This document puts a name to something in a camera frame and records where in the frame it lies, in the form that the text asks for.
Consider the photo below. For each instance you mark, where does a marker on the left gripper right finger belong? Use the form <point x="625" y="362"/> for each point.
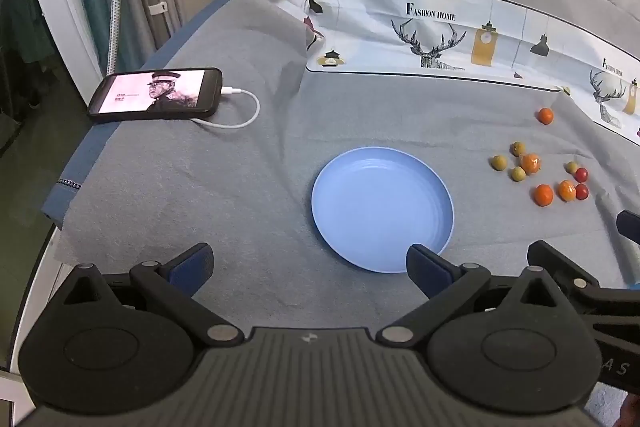
<point x="450" y="291"/>

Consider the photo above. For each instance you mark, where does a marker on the blue round plate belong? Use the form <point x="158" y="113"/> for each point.
<point x="370" y="204"/>

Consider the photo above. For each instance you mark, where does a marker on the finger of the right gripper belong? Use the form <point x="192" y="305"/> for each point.
<point x="562" y="270"/>
<point x="628" y="224"/>

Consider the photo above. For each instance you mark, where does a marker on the red cherry tomato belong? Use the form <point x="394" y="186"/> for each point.
<point x="581" y="175"/>
<point x="582" y="191"/>

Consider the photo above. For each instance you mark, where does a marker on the black smartphone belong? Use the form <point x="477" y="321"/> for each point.
<point x="157" y="94"/>

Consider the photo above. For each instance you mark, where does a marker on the small orange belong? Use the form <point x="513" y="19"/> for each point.
<point x="545" y="115"/>

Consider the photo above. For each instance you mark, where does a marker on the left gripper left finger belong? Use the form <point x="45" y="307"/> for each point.
<point x="168" y="289"/>

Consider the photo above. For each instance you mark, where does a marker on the white deer print cloth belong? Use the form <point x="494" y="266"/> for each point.
<point x="450" y="36"/>

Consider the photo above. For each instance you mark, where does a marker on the yellow-green fruit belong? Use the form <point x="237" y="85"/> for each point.
<point x="518" y="174"/>
<point x="518" y="149"/>
<point x="571" y="167"/>
<point x="499" y="162"/>

